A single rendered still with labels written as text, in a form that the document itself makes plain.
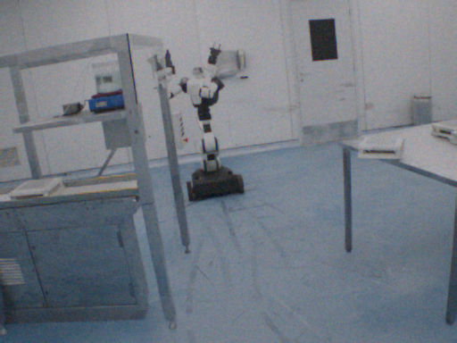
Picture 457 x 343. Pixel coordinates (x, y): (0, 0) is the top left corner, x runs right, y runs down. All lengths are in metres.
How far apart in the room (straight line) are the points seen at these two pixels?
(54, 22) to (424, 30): 5.42
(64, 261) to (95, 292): 0.26
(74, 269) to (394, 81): 5.48
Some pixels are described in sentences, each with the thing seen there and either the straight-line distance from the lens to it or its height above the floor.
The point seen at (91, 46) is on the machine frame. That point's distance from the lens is 2.11.
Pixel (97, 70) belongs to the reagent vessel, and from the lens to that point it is 2.28.
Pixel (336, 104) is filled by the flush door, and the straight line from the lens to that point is 6.42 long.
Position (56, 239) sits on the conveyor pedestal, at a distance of 2.56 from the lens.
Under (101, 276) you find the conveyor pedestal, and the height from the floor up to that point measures 0.32.
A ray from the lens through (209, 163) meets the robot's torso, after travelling 4.56.
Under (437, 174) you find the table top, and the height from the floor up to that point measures 0.81.
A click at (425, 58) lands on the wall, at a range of 7.08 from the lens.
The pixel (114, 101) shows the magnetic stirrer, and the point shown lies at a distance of 2.24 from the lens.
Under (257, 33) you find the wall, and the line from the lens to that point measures 6.05.
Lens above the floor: 1.49
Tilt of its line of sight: 16 degrees down
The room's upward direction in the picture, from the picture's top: 7 degrees counter-clockwise
